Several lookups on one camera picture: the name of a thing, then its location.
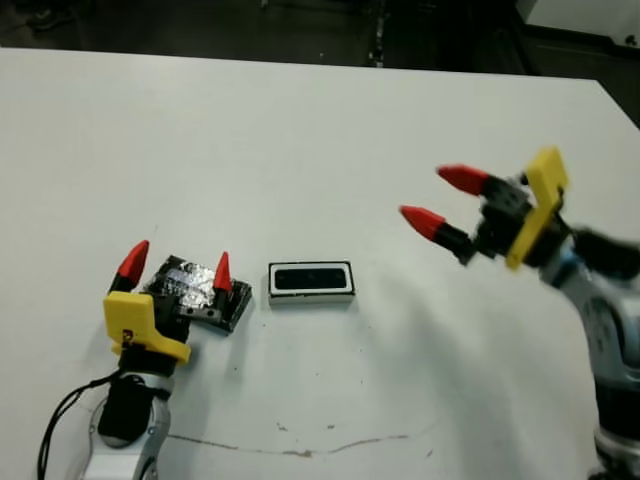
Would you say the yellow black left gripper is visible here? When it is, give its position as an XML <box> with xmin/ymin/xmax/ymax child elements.
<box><xmin>103</xmin><ymin>240</ymin><xmax>232</xmax><ymax>379</ymax></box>

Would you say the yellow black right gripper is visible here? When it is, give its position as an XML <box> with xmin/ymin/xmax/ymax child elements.
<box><xmin>399</xmin><ymin>146</ymin><xmax>571</xmax><ymax>272</ymax></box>

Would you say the black shiny box lid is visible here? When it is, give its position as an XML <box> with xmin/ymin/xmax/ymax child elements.
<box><xmin>142</xmin><ymin>254</ymin><xmax>254</xmax><ymax>335</ymax></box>

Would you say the small black camera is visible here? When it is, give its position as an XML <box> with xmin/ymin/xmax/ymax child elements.
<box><xmin>273</xmin><ymin>266</ymin><xmax>347</xmax><ymax>291</ymax></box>

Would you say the white cabinet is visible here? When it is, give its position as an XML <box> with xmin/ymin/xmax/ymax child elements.
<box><xmin>517</xmin><ymin>0</ymin><xmax>640</xmax><ymax>46</ymax></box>

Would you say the dark shoe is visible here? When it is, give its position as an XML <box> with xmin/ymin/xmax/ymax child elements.
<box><xmin>29</xmin><ymin>7</ymin><xmax>59</xmax><ymax>29</ymax></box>

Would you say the white camera box base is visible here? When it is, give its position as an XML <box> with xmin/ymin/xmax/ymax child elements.
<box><xmin>268</xmin><ymin>259</ymin><xmax>357</xmax><ymax>306</ymax></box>

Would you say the black metal rack post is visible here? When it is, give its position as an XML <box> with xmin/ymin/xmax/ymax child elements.
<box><xmin>368</xmin><ymin>0</ymin><xmax>390</xmax><ymax>69</ymax></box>

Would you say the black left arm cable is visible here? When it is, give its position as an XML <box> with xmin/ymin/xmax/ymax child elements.
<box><xmin>37</xmin><ymin>374</ymin><xmax>122</xmax><ymax>480</ymax></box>

